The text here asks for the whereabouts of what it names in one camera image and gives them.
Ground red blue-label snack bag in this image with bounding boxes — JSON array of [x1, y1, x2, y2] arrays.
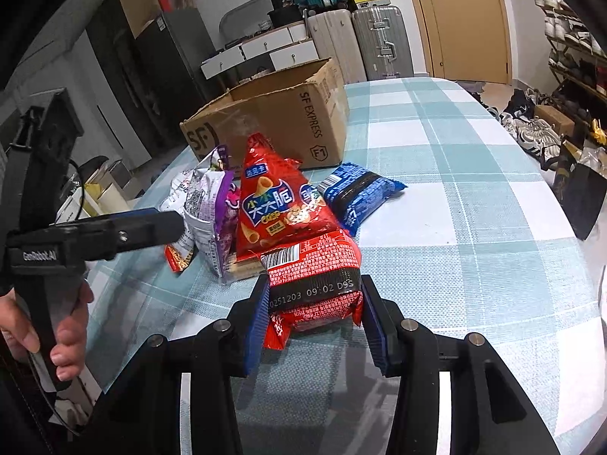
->
[[236, 133, 354, 264]]

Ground person's left hand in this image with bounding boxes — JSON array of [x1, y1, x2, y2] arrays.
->
[[0, 279, 96, 381]]

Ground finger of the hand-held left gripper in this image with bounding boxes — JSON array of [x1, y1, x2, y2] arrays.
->
[[83, 207, 184, 262]]

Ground white drawer unit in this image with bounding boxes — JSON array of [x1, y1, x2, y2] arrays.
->
[[200, 23, 318, 81]]

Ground shoe rack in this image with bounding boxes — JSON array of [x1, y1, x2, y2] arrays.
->
[[535, 0, 607, 119]]

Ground checkered tablecloth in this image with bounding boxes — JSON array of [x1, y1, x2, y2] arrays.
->
[[85, 77, 607, 455]]

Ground tall black cabinet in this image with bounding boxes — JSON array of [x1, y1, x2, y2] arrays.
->
[[85, 2, 159, 152]]

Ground grey rounded board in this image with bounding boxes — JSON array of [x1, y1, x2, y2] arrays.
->
[[219, 0, 285, 48]]

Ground black storage container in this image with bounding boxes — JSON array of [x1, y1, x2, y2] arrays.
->
[[267, 0, 305, 28]]

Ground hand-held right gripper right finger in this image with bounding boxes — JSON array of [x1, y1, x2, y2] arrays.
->
[[361, 274, 563, 455]]

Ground white bin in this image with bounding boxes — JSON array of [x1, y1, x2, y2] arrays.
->
[[80, 156, 143, 219]]

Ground purple snack bag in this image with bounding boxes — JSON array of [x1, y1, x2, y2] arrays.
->
[[182, 146, 242, 285]]

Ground silver suitcase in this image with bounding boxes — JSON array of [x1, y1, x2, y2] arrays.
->
[[351, 6, 415, 81]]

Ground pile of sneakers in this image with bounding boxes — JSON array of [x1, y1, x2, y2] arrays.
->
[[467, 88, 577, 162]]

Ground black gold bag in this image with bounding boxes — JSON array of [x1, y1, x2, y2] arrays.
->
[[552, 137, 607, 242]]

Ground brown carton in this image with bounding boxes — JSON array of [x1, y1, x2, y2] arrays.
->
[[116, 0, 162, 39]]

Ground wooden door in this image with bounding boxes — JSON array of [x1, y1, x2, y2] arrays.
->
[[401, 0, 513, 85]]

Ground red white snack packet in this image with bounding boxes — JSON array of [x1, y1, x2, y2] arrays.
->
[[164, 242, 196, 273]]

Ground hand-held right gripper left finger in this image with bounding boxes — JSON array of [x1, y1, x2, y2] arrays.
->
[[83, 274, 271, 455]]

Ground blue cookie packet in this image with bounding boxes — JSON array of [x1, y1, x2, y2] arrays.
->
[[317, 163, 409, 238]]

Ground dark grey fridge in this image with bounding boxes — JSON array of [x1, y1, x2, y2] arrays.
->
[[135, 8, 223, 105]]

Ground silver white snack bag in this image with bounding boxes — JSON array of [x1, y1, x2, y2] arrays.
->
[[159, 166, 214, 252]]

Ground beige suitcase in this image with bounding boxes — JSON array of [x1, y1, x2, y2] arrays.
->
[[306, 8, 368, 83]]

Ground small brown cardboard box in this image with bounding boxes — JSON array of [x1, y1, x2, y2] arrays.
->
[[535, 104, 576, 134]]

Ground person's left forearm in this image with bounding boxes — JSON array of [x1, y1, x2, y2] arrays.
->
[[0, 341, 64, 455]]

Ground clear cracker packet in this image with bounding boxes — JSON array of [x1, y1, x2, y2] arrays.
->
[[225, 251, 266, 282]]

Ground red barcode snack packet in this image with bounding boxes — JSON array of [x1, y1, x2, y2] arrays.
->
[[260, 230, 365, 350]]

